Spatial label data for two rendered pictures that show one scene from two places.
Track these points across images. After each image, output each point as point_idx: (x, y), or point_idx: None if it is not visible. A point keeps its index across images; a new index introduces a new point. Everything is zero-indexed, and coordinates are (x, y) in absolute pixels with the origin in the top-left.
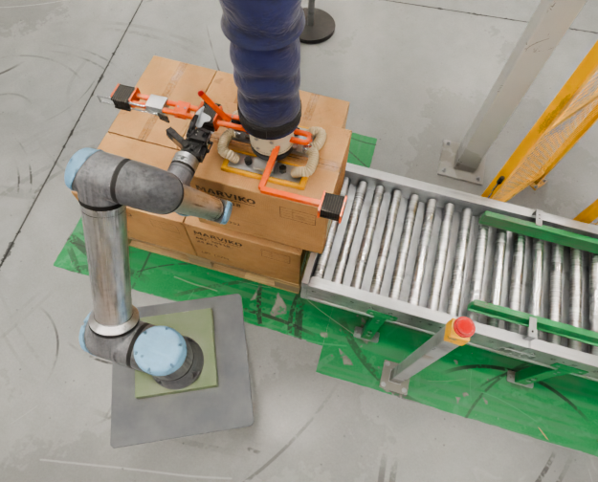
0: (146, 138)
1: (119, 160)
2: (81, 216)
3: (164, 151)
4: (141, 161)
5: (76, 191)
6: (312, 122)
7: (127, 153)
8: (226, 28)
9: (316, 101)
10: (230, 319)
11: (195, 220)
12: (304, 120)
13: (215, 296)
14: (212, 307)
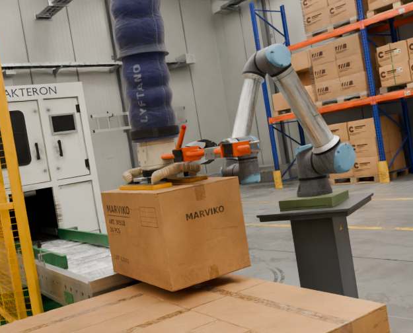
0: (245, 332)
1: (260, 50)
2: (295, 72)
3: (235, 319)
4: (272, 315)
5: (378, 303)
6: (115, 191)
7: (284, 322)
8: (166, 47)
9: (18, 332)
10: (271, 211)
11: (254, 281)
12: (118, 191)
13: (272, 214)
14: (278, 212)
